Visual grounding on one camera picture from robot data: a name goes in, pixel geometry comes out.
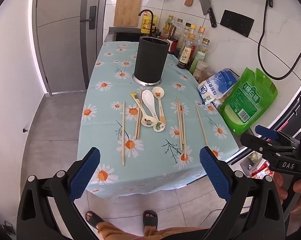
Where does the person's right hand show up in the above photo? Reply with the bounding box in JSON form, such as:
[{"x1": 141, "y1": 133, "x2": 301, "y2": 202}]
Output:
[{"x1": 273, "y1": 172, "x2": 301, "y2": 209}]

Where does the daisy print blue tablecloth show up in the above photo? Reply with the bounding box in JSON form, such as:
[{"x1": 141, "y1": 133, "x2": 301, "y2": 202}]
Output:
[{"x1": 77, "y1": 41, "x2": 238, "y2": 199}]

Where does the white ceramic soup spoon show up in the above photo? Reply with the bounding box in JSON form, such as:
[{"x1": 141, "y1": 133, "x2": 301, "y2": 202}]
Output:
[{"x1": 142, "y1": 90, "x2": 158, "y2": 120}]

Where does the grey door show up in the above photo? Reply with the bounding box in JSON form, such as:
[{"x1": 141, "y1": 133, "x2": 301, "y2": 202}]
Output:
[{"x1": 34, "y1": 0, "x2": 99, "y2": 94}]

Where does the black kitchen faucet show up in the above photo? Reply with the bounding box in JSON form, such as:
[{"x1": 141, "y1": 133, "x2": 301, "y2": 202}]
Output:
[{"x1": 138, "y1": 9, "x2": 154, "y2": 37}]

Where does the yellow cooking oil bottle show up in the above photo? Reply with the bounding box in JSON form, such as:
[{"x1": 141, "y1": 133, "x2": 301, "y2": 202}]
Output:
[{"x1": 141, "y1": 11, "x2": 157, "y2": 34}]

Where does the green label bottle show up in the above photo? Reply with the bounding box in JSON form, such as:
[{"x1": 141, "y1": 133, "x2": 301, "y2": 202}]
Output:
[{"x1": 190, "y1": 38, "x2": 210, "y2": 74}]

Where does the cream spoon orange handle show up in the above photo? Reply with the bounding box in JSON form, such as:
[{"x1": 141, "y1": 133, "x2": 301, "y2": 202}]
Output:
[{"x1": 152, "y1": 86, "x2": 166, "y2": 125}]

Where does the blue white salt bag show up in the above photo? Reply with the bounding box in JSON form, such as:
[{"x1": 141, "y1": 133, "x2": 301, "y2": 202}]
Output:
[{"x1": 197, "y1": 68, "x2": 239, "y2": 105}]

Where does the black sandal foot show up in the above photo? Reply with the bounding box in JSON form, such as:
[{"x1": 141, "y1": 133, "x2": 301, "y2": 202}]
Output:
[
  {"x1": 85, "y1": 211, "x2": 104, "y2": 229},
  {"x1": 143, "y1": 210, "x2": 158, "y2": 229}
]

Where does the cartoon boy spoon yellow handle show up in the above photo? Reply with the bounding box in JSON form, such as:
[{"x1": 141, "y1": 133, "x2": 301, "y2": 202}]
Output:
[{"x1": 130, "y1": 92, "x2": 157, "y2": 127}]

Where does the black door handle lock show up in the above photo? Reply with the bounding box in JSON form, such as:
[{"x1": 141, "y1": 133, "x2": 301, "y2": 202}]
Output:
[{"x1": 80, "y1": 6, "x2": 97, "y2": 30}]

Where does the clear spice jar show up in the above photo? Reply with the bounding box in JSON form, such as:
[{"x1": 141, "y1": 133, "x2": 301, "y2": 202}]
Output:
[{"x1": 193, "y1": 61, "x2": 208, "y2": 81}]

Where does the left black sandal foot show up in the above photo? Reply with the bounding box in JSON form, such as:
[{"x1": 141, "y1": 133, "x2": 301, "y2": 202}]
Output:
[{"x1": 85, "y1": 211, "x2": 104, "y2": 229}]

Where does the wooden chopstick pair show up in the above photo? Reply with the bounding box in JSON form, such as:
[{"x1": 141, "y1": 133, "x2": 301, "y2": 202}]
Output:
[
  {"x1": 180, "y1": 105, "x2": 187, "y2": 161},
  {"x1": 176, "y1": 98, "x2": 183, "y2": 153}
]

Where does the cleaver knife on wall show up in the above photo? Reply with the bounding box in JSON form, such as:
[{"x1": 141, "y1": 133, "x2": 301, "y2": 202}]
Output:
[{"x1": 199, "y1": 0, "x2": 217, "y2": 28}]

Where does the brown spice jar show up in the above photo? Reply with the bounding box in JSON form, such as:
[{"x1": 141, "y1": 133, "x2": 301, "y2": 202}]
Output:
[{"x1": 198, "y1": 67, "x2": 215, "y2": 83}]

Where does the wooden cutting board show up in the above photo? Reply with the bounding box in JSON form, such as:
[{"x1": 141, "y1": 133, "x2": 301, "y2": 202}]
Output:
[{"x1": 113, "y1": 0, "x2": 142, "y2": 27}]

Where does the black power cable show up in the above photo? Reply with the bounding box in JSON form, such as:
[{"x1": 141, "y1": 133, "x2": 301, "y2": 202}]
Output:
[{"x1": 257, "y1": 0, "x2": 301, "y2": 81}]

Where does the green sugar bag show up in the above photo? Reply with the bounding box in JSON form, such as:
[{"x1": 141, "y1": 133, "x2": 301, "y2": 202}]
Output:
[{"x1": 219, "y1": 68, "x2": 278, "y2": 135}]

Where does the black cylindrical utensil holder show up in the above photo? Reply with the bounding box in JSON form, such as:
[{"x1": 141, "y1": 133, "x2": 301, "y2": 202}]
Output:
[{"x1": 132, "y1": 36, "x2": 170, "y2": 87}]

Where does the dark soy sauce bottle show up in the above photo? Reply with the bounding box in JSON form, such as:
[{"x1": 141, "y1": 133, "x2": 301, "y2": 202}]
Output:
[{"x1": 177, "y1": 33, "x2": 195, "y2": 69}]

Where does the right black sandal foot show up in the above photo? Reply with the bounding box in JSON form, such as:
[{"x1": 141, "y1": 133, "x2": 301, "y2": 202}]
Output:
[{"x1": 143, "y1": 210, "x2": 158, "y2": 229}]

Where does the small green print spoon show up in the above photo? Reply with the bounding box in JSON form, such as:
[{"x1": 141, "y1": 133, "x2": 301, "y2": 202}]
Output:
[{"x1": 153, "y1": 121, "x2": 165, "y2": 132}]

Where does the black wall socket panel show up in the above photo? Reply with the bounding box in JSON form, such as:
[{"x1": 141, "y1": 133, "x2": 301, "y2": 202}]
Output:
[{"x1": 220, "y1": 10, "x2": 254, "y2": 37}]

